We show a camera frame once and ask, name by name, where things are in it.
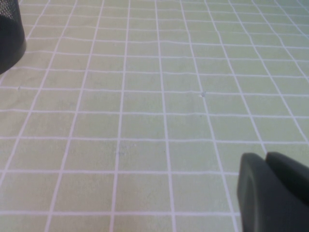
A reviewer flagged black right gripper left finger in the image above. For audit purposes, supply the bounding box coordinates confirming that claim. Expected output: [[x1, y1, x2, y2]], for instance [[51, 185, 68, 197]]
[[236, 153, 309, 232]]

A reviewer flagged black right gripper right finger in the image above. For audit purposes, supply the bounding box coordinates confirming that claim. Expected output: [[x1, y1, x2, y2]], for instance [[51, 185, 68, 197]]
[[265, 151, 309, 201]]

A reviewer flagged green grid tablecloth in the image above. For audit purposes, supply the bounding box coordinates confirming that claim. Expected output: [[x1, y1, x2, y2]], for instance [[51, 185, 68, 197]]
[[0, 0, 309, 232]]

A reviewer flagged black mesh wastebasket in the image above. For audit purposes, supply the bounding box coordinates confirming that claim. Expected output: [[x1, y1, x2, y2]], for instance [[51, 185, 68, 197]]
[[0, 0, 27, 74]]

